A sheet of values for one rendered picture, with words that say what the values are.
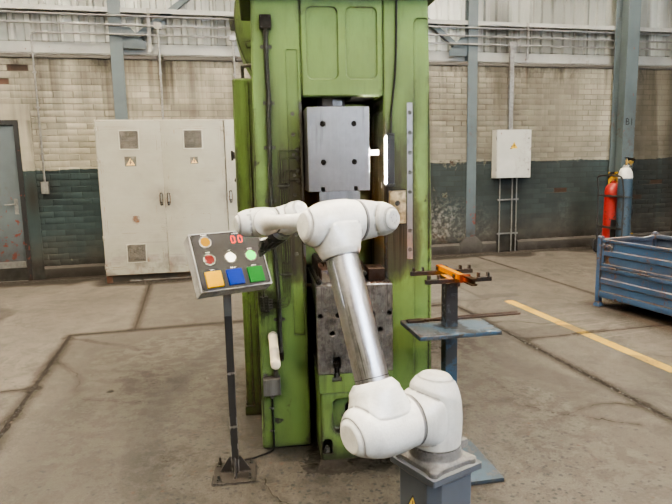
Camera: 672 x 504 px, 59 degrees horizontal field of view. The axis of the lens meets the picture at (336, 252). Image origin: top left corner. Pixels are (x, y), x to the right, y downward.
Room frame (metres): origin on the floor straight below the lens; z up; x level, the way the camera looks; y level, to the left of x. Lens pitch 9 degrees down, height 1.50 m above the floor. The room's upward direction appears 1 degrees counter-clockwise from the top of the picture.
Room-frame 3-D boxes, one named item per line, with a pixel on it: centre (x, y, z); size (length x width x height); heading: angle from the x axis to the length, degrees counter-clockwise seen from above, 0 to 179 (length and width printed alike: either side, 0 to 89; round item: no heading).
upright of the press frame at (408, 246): (3.27, -0.35, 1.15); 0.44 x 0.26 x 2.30; 7
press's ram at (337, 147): (3.08, -0.04, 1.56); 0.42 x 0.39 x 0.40; 7
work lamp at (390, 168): (3.02, -0.29, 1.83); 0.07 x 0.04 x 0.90; 97
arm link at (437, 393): (1.69, -0.28, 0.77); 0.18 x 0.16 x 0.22; 123
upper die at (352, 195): (3.07, 0.00, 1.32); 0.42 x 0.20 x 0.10; 7
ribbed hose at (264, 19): (2.94, 0.31, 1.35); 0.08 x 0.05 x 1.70; 97
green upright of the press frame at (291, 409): (3.18, 0.31, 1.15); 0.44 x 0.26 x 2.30; 7
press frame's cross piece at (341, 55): (3.23, -0.02, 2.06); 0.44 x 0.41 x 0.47; 7
